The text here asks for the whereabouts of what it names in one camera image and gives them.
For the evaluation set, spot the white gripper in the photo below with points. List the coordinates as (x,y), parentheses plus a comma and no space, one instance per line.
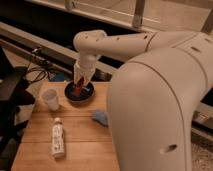
(84,67)

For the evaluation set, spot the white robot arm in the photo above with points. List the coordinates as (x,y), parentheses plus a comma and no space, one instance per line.
(153,151)

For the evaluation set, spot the white labelled bottle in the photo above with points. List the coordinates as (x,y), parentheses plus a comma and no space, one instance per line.
(58,147)

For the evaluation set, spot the black equipment at left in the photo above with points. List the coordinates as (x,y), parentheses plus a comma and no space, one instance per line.
(13,94)

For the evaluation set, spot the metal window rail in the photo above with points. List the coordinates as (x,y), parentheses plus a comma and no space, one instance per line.
(50,53)

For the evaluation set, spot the red pepper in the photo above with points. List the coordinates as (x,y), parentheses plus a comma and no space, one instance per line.
(78,87)

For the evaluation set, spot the dark ceramic bowl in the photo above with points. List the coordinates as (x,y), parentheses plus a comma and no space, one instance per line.
(86,92)

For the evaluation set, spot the clear plastic cup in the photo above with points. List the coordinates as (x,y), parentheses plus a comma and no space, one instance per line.
(50,98)

